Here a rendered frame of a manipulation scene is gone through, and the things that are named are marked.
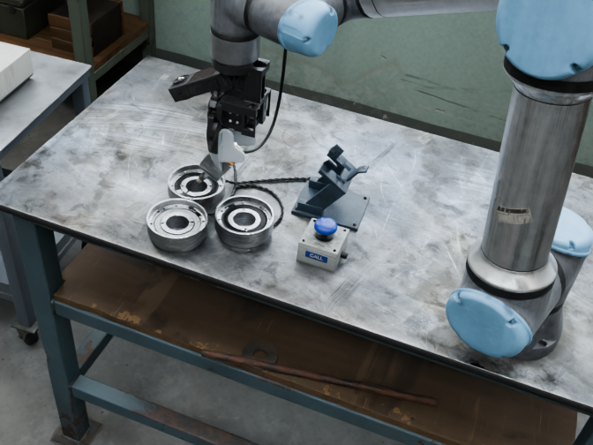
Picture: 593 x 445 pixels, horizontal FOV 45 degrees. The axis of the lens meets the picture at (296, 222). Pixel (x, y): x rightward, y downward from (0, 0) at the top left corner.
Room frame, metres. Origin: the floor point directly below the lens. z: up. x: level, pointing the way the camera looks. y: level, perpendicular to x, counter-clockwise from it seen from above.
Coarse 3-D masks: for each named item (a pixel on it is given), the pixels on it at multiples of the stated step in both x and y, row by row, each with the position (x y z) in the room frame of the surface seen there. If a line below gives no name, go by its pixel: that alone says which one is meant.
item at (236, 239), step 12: (228, 204) 1.00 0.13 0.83; (252, 204) 1.00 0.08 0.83; (264, 204) 1.00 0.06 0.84; (216, 216) 0.95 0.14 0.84; (240, 216) 0.98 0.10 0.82; (252, 216) 0.98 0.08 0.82; (216, 228) 0.94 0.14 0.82; (240, 228) 0.94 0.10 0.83; (252, 228) 0.94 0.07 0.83; (264, 228) 0.93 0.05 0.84; (228, 240) 0.91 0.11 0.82; (240, 240) 0.91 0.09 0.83; (252, 240) 0.91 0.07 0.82; (264, 240) 0.94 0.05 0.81
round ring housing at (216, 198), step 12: (180, 168) 1.07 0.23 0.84; (192, 168) 1.09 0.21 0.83; (168, 180) 1.03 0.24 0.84; (192, 180) 1.06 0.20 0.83; (204, 180) 1.06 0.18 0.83; (168, 192) 1.02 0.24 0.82; (192, 192) 1.02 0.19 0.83; (204, 192) 1.02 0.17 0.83; (216, 192) 1.01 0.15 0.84; (204, 204) 0.99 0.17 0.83; (216, 204) 1.01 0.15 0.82
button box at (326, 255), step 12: (312, 228) 0.94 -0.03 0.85; (300, 240) 0.91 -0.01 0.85; (312, 240) 0.91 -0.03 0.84; (324, 240) 0.91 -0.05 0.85; (336, 240) 0.92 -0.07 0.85; (300, 252) 0.90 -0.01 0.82; (312, 252) 0.89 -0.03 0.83; (324, 252) 0.89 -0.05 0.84; (336, 252) 0.89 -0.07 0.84; (312, 264) 0.89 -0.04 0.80; (324, 264) 0.89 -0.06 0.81; (336, 264) 0.89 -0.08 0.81
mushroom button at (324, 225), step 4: (316, 220) 0.93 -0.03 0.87; (320, 220) 0.93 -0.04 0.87; (324, 220) 0.93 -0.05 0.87; (328, 220) 0.93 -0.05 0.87; (332, 220) 0.93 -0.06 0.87; (316, 224) 0.92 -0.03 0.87; (320, 224) 0.92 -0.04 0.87; (324, 224) 0.92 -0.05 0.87; (328, 224) 0.92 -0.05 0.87; (332, 224) 0.92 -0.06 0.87; (336, 224) 0.93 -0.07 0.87; (316, 228) 0.91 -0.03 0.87; (320, 228) 0.91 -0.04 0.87; (324, 228) 0.91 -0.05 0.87; (328, 228) 0.91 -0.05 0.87; (332, 228) 0.91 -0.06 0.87; (336, 228) 0.92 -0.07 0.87; (320, 232) 0.91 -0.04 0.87; (324, 232) 0.91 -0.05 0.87; (328, 232) 0.91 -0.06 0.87; (332, 232) 0.91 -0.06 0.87; (324, 236) 0.92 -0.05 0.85
